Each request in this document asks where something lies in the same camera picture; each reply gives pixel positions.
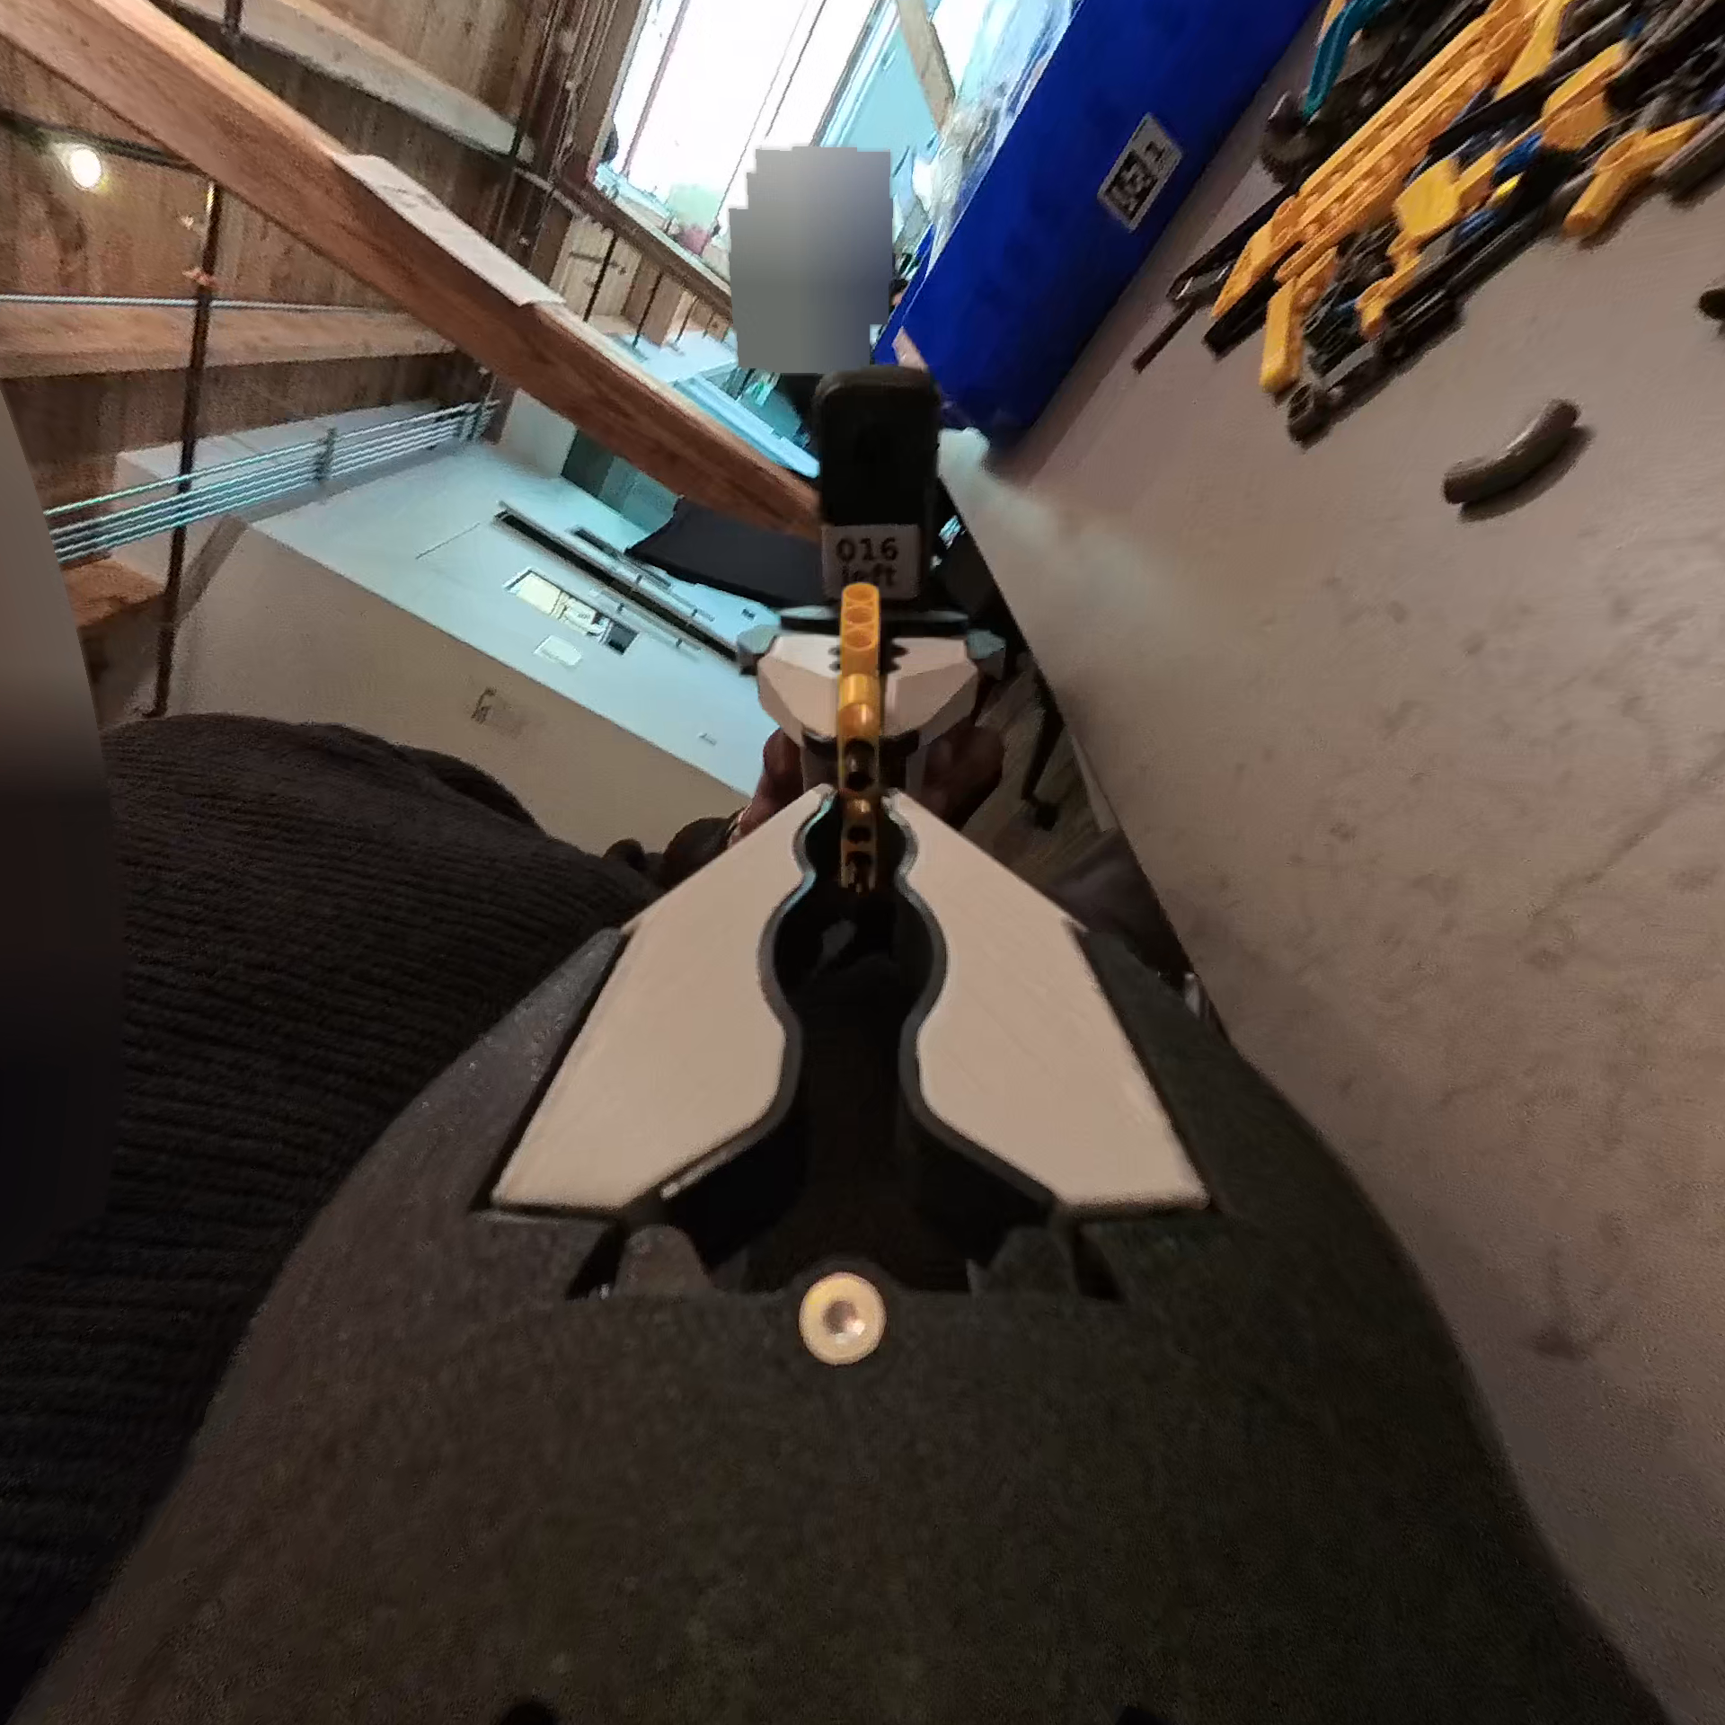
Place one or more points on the blue plastic storage bin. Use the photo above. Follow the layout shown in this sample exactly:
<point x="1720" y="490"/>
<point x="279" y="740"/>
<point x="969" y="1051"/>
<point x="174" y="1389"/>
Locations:
<point x="1051" y="201"/>

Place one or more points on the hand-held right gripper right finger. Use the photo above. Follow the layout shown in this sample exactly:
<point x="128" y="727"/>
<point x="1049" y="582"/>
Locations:
<point x="1037" y="1063"/>

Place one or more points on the clear plastic bag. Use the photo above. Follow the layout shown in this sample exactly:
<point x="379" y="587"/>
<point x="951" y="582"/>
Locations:
<point x="997" y="81"/>

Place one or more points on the yellow beam with black pins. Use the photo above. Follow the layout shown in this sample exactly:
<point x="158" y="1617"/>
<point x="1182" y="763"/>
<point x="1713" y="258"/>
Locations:
<point x="857" y="808"/>

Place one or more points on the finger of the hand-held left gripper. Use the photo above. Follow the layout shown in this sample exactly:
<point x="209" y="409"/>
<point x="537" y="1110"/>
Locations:
<point x="794" y="686"/>
<point x="929" y="686"/>

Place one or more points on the person's left hand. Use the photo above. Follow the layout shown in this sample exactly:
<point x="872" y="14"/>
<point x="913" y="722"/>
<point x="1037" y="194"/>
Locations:
<point x="782" y="774"/>

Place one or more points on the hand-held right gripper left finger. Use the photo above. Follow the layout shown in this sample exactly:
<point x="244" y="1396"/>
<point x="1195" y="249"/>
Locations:
<point x="647" y="1063"/>

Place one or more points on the pile of yellow blue bricks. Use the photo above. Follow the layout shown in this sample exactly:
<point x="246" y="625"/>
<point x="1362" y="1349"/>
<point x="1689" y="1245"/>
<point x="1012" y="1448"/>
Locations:
<point x="1414" y="174"/>

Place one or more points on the grey curved elbow brick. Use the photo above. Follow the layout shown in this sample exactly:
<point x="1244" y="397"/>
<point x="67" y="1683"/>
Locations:
<point x="1509" y="458"/>

